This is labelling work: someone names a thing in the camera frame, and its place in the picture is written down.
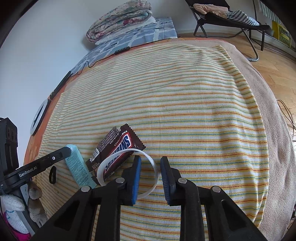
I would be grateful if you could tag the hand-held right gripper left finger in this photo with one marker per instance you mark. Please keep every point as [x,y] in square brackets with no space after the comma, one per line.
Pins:
[137,183]

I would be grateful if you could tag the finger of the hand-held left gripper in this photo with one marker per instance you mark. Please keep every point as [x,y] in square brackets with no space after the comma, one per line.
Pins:
[55,158]

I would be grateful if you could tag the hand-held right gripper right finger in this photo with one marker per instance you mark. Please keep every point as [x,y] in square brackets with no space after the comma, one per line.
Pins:
[164,180]

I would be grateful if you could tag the light blue packet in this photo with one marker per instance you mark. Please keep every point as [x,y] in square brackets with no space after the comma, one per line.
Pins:
[77,169]

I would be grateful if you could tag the brown candy bar wrapper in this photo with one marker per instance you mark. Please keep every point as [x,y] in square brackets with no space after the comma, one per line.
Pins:
[120,143]

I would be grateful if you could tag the orange printed cover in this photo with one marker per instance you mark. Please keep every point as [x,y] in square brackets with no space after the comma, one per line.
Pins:
[34,148]

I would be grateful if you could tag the beige plush toy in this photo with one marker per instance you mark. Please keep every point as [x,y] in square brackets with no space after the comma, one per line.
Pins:
[34,192]

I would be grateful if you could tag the white plush toy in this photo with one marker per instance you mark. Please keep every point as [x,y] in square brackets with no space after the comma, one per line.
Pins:
[13,204]

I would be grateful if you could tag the pink cloth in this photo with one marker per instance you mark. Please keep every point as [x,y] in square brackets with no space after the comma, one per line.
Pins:
[22,236]

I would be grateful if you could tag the beige towel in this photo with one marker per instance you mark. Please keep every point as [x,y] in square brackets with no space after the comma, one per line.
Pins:
[277,150]

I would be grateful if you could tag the blue patterned bed sheet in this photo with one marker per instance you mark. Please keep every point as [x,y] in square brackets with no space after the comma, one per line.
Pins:
[148,34]

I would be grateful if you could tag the folded floral quilt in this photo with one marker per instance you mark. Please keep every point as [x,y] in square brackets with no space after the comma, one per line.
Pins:
[115,20]

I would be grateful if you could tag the black folding chair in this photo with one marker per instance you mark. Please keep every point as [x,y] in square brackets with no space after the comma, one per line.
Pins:
[222,19]

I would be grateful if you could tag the pink beige clothes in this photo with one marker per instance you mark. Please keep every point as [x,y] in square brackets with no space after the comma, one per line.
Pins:
[208,8]

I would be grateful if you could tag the grey striped garment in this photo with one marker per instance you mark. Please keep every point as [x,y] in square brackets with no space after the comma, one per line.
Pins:
[242,18]

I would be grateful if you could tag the yellow crate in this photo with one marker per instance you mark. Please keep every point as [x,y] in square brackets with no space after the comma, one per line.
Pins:
[281,33]

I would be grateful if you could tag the black clothes rack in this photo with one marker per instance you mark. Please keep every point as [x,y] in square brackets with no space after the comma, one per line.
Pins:
[255,11]

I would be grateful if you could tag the green striped hanging cloth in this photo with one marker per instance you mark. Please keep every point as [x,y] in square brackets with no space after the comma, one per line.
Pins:
[266,9]

